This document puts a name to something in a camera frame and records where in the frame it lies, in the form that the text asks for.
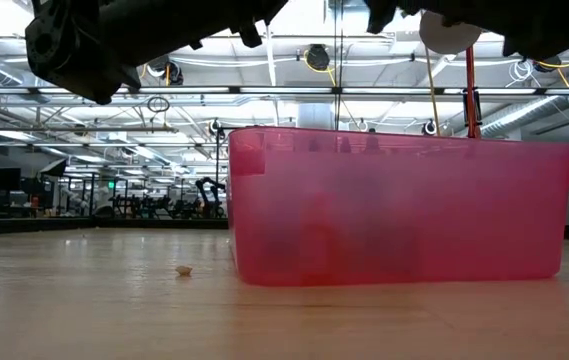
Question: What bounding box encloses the red desk lamp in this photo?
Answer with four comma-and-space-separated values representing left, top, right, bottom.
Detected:
418, 10, 484, 140

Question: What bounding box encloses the black ceiling cord reel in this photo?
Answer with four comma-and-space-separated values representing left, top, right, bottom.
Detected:
146, 58, 185, 86
305, 43, 332, 72

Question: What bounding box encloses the yellow hanging cord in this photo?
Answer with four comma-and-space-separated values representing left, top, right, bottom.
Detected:
422, 48, 443, 137

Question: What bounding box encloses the black aluminium table frame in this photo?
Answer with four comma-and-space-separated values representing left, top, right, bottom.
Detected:
0, 217, 569, 242

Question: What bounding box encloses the red translucent plastic bin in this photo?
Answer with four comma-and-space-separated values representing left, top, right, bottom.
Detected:
227, 125, 569, 288

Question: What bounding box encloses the black monitor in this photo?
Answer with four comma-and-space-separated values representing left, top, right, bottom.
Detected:
0, 167, 23, 192

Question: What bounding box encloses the large green-capped dye bottle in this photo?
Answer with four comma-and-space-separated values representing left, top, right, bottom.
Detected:
365, 128, 381, 154

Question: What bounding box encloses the black hanging cable loop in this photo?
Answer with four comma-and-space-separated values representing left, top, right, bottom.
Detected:
146, 95, 171, 114

